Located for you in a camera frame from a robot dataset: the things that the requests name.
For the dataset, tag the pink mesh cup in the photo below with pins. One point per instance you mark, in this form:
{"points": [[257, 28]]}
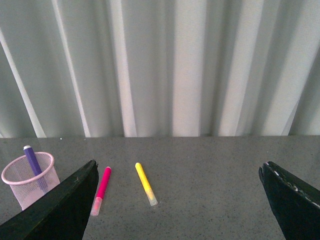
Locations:
{"points": [[25, 185]]}

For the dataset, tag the purple marker pen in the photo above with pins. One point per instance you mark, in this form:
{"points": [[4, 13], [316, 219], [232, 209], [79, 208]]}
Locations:
{"points": [[36, 169]]}

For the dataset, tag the pink marker pen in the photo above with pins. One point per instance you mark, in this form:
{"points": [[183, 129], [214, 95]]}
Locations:
{"points": [[101, 192]]}

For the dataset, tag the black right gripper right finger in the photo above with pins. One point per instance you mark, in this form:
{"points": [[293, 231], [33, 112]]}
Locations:
{"points": [[294, 203]]}

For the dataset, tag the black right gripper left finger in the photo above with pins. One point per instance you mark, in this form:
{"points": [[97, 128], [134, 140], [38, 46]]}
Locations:
{"points": [[61, 214]]}

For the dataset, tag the white curtain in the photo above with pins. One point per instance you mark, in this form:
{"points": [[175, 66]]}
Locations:
{"points": [[144, 68]]}

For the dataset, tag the yellow marker pen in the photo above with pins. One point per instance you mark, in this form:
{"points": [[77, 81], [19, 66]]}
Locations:
{"points": [[146, 185]]}

